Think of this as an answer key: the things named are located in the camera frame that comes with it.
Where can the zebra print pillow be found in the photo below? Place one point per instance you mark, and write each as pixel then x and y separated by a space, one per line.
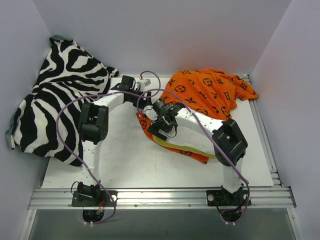
pixel 45 123

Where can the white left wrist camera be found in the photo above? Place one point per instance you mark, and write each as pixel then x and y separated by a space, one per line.
pixel 142 84

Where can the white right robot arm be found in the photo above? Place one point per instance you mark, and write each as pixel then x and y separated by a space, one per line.
pixel 226 137

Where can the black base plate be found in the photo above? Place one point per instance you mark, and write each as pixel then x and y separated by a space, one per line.
pixel 97 199
pixel 223 198

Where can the orange patterned pillowcase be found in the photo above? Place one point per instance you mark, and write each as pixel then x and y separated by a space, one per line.
pixel 207 91

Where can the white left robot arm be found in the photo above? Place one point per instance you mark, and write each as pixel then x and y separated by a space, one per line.
pixel 93 128

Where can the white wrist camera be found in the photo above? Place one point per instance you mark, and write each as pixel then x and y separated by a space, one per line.
pixel 151 114
pixel 142 84

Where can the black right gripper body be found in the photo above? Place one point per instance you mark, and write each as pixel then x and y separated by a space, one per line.
pixel 158 128

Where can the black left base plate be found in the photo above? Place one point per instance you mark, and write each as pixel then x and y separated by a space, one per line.
pixel 97 199

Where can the white pillow yellow side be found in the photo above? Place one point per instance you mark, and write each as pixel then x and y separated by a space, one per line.
pixel 188 140

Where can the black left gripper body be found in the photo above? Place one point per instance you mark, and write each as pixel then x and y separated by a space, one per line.
pixel 139 100

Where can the aluminium mounting rail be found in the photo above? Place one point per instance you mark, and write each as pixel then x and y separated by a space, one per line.
pixel 188 198

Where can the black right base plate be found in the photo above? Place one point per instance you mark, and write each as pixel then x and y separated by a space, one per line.
pixel 223 198

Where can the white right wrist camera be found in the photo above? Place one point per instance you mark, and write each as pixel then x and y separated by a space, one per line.
pixel 151 114

